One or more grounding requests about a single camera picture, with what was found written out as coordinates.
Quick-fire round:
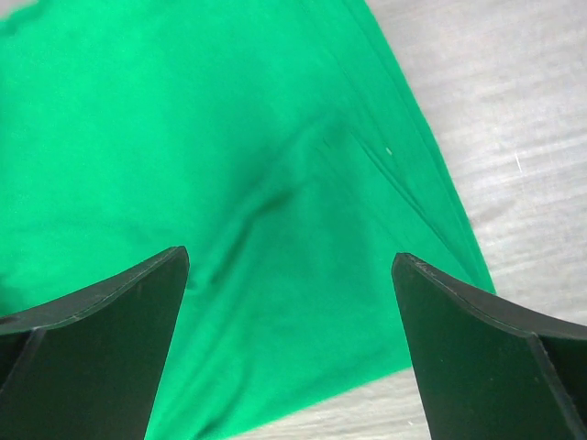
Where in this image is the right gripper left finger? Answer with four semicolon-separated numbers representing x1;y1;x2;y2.
1;247;189;440

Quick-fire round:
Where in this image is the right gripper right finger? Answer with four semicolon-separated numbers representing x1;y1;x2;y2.
392;253;586;439

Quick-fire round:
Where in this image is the green t shirt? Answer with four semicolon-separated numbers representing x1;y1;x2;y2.
1;1;493;439

